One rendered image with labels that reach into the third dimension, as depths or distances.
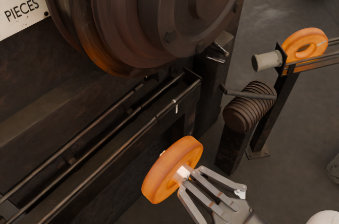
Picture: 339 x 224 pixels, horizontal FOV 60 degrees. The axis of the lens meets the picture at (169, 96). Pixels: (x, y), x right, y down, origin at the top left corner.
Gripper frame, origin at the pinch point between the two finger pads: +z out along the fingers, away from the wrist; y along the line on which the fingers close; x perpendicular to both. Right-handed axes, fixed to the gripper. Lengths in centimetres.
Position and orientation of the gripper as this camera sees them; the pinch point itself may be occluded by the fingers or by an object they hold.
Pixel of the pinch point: (174, 166)
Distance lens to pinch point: 61.3
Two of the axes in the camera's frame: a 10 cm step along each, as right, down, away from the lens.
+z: -7.3, -5.6, 3.9
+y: 6.8, -5.7, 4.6
